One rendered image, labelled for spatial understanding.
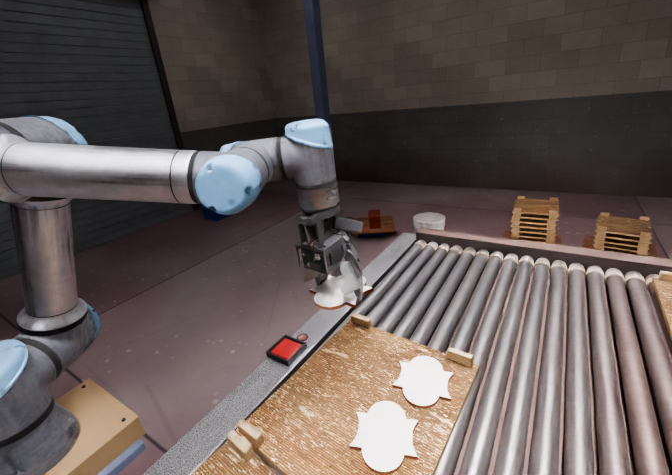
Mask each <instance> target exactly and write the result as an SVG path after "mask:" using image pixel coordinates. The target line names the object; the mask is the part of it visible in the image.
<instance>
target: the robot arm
mask: <svg viewBox="0 0 672 475"><path fill-rule="evenodd" d="M332 148H333V144H332V141H331V136H330V130H329V125H328V123H327V122H326V121H325V120H323V119H307V120H301V121H296V122H292V123H289V124H287V125H286V127H285V135H284V136H281V137H274V138H267V139H260V140H252V141H245V142H244V141H237V142H234V143H232V144H227V145H224V146H222V147H221V148H220V152H216V151H196V150H176V149H155V148H134V147H114V146H93V145H88V144H87V142H86V140H85V139H84V137H83V136H82V135H81V134H80V133H79V132H78V131H77V130H76V129H75V128H74V127H73V126H71V125H70V124H68V123H67V122H65V121H63V120H61V119H58V118H54V117H49V116H34V115H27V116H22V117H18V118H6V119H0V202H7V203H10V209H11V216H12V222H13V229H14V236H15V242H16V249H17V256H18V263H19V269H20V276H21V283H22V289H23V296H24V303H25V308H23V309H22V310H21V311H20V312H19V314H18V315H17V326H18V335H17V336H16V337H15V338H13V339H7V340H2V341H0V475H44V474H45V473H47V472H48V471H49V470H51V469H52V468H53V467H54V466H56V465H57V464H58V463H59V462H60V461H61V460H62V459H63V458H64V457H65V456H66V455H67V454H68V453H69V451H70V450H71V449H72V448H73V446H74V445H75V443H76V441H77V439H78V437H79V435H80V430H81V426H80V423H79V421H78V419H77V417H76V416H75V415H74V414H73V413H72V412H70V411H69V410H67V409H66V408H64V407H63V406H61V405H59V404H58V403H56V402H55V401H54V399H53V398H52V396H51V394H50V392H49V390H48V387H49V386H50V384H51V383H52V382H53V381H54V380H55V379H56V378H57V377H58V376H59V375H60V374H61V373H62V372H63V371H64V370H65V369H66V368H67V367H68V366H69V365H70V364H71V363H72V362H73V361H74V360H75V359H76V358H77V357H78V356H79V355H80V354H81V353H82V352H84V351H85V350H86V349H87V348H88V347H89V346H90V345H91V343H92V342H93V340H94V339H95V338H96V336H97V335H98V332H99V329H100V320H99V317H98V315H97V313H96V312H93V311H92V310H93V308H92V307H91V306H90V305H88V304H87V303H86V302H85V301H84V300H82V299H81V298H78V295H77V282H76V269H75V256H74V243H73V230H72V218H71V205H70V201H71V200H72V199H73V198H78V199H99V200H121V201H142V202H164V203H186V204H203V205H204V206H205V207H206V208H208V209H210V210H212V211H214V212H216V213H218V214H223V215H231V214H236V213H238V212H240V211H242V210H244V209H245V208H246V207H248V206H249V205H251V204H252V203H253V202H254V201H255V200H256V198H257V197H258V195H259V193H260V191H261V190H262V189H263V188H264V186H265V185H266V184H267V183H268V182H273V181H280V180H288V179H292V178H294V180H295V184H296V190H297V195H298V200H299V205H300V208H301V209H302V213H301V214H299V215H297V216H295V217H296V222H297V227H298V232H299V237H300V241H298V242H297V243H295V249H296V253H297V258H298V263H299V267H302V266H303V265H304V268H306V269H309V271H308V272H307V273H306V275H305V276H304V282H307V281H309V280H311V279H314V278H315V281H316V284H317V286H319V285H321V284H323V282H324V280H325V274H326V275H328V274H330V273H331V272H333V271H334V270H336V269H337V268H338V267H339V263H340V262H341V261H342V258H343V257H344V256H345V257H344V259H345V261H344V262H341V264H340V271H341V273H342V276H343V279H342V282H341V285H340V289H341V292H342V293H343V294H345V295H346V294H348V293H350V292H353V291H354V293H355V295H356V297H357V299H358V301H361V299H362V295H363V278H362V275H363V272H362V265H361V260H360V257H359V255H358V253H357V251H356V250H355V248H354V247H353V244H352V242H350V241H349V240H350V238H349V237H348V236H347V235H346V233H347V234H352V233H354V232H357V233H361V232H362V226H363V222H361V221H356V219H354V218H353V217H346V218H341V217H336V216H334V215H336V214H338V213H339V211H340V206H339V193H338V186H337V179H336V171H335V164H334V156H333V149H332ZM342 230H343V231H342ZM299 249H301V254H302V260H301V261H300V256H299V251H298V250H299Z"/></svg>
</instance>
